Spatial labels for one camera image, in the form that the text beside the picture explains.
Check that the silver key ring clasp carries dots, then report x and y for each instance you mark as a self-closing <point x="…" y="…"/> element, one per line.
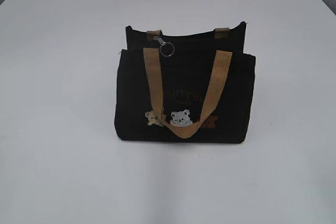
<point x="166" y="48"/>

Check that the black canvas tote bag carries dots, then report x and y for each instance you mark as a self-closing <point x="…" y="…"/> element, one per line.
<point x="185" y="78"/>

